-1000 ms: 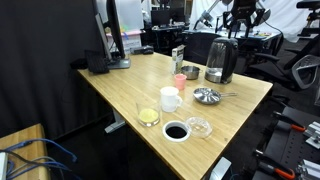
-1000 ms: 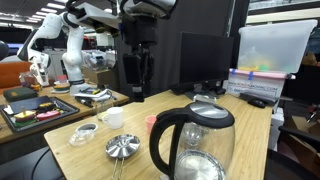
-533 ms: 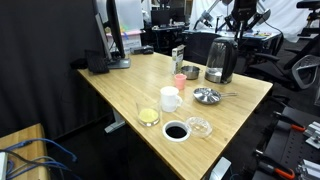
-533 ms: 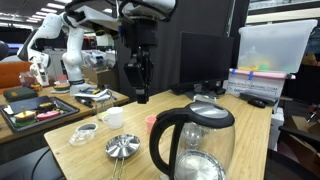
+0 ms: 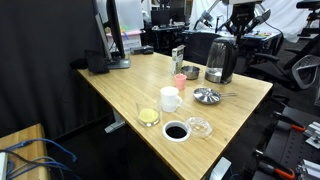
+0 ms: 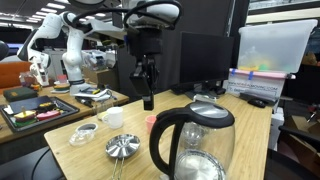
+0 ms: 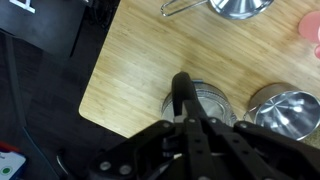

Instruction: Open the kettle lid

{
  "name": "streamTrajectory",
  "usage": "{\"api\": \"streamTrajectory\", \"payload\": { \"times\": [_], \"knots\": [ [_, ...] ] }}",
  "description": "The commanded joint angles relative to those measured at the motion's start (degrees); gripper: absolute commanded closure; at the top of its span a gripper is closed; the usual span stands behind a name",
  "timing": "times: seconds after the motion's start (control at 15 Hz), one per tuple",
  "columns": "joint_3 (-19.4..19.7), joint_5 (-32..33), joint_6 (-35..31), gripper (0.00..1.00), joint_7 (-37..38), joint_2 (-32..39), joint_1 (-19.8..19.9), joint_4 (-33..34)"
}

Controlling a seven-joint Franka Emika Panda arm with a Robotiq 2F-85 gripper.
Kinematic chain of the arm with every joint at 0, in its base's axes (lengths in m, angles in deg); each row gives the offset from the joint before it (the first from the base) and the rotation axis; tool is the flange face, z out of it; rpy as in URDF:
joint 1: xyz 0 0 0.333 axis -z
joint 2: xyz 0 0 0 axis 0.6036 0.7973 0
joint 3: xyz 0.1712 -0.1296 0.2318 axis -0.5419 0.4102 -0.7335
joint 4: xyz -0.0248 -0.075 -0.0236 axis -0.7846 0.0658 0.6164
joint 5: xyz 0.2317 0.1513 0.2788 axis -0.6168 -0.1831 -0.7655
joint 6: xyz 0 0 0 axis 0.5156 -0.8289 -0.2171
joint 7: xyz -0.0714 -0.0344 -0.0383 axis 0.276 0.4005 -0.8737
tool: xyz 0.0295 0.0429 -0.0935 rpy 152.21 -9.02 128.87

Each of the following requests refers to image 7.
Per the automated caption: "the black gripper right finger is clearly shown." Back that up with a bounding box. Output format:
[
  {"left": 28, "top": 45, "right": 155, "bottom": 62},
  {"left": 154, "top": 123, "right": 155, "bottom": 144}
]
[{"left": 202, "top": 116, "right": 320, "bottom": 180}]

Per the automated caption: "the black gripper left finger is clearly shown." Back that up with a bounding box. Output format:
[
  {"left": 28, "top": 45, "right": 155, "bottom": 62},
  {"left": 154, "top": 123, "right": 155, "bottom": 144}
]
[{"left": 88, "top": 116, "right": 218, "bottom": 180}]

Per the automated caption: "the steel cup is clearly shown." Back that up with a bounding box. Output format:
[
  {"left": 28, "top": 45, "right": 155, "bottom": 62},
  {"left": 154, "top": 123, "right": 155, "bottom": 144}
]
[{"left": 243, "top": 82, "right": 320, "bottom": 142}]

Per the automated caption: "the white card green dot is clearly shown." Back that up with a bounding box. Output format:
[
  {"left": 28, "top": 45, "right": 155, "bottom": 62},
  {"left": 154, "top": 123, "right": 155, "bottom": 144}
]
[{"left": 0, "top": 141, "right": 27, "bottom": 180}]

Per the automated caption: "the pink cup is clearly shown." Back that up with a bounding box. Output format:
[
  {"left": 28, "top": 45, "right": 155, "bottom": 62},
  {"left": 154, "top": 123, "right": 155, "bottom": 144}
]
[{"left": 297, "top": 10, "right": 320, "bottom": 60}]

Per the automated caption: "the metal strainer bowl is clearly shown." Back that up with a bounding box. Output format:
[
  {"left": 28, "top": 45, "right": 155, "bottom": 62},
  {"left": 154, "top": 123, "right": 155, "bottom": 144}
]
[{"left": 160, "top": 0, "right": 275, "bottom": 20}]

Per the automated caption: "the black box white logo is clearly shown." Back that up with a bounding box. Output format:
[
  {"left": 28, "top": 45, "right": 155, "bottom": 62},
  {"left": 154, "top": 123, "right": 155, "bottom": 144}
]
[{"left": 0, "top": 0, "right": 88, "bottom": 58}]

